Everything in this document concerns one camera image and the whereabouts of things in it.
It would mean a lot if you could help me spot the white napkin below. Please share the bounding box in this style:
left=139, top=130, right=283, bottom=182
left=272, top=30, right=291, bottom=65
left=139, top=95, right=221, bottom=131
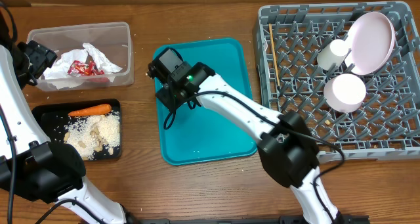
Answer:
left=38, top=43, right=123, bottom=91

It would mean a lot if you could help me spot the red snack wrapper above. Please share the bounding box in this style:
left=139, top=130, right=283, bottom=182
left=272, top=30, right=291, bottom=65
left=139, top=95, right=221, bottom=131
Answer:
left=67, top=60, right=104, bottom=77

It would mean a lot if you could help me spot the orange carrot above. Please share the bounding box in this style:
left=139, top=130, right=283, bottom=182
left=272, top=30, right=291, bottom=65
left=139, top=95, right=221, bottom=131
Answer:
left=68, top=104, right=112, bottom=117

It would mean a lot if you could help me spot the peanuts pile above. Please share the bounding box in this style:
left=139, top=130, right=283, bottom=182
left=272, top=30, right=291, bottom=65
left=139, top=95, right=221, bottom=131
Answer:
left=64, top=125, right=119, bottom=160

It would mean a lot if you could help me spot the white rice pile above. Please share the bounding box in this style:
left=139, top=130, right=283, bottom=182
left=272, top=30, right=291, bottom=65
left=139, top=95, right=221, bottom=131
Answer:
left=64, top=111, right=122, bottom=161

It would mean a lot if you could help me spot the wooden chopstick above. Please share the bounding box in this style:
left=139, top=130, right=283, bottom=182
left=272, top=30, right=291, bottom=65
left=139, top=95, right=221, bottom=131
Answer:
left=268, top=24, right=280, bottom=90

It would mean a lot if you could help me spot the white upside-down cup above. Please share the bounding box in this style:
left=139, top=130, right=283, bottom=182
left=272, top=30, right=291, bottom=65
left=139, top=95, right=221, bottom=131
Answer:
left=317, top=39, right=350, bottom=71

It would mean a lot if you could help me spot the pink bowl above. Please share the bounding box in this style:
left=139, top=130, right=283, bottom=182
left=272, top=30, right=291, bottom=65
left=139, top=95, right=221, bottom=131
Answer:
left=324, top=74, right=366, bottom=113

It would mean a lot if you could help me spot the white round plate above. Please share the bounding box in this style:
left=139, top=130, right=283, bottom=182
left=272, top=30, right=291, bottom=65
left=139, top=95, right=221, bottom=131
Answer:
left=345, top=12, right=396, bottom=76

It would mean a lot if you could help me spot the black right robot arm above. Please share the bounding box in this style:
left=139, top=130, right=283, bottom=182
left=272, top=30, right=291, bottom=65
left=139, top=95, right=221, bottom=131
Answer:
left=146, top=47, right=345, bottom=223

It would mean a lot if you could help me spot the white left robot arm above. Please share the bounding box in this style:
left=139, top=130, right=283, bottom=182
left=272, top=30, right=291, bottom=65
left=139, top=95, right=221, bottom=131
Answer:
left=1, top=19, right=137, bottom=223

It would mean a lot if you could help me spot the black waste tray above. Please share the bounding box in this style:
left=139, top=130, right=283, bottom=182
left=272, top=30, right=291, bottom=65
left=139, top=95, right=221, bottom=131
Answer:
left=32, top=99, right=122, bottom=144

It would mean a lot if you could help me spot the grey dishwasher rack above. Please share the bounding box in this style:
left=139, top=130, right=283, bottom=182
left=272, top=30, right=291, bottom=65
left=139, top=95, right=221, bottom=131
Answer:
left=254, top=1, right=419, bottom=160

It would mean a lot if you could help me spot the teal plastic tray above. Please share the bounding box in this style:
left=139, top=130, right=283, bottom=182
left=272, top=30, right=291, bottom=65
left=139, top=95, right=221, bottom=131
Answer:
left=156, top=38, right=257, bottom=166

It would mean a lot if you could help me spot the clear plastic bin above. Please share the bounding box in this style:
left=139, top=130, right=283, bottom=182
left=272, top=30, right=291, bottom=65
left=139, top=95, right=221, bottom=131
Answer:
left=27, top=22, right=135, bottom=91

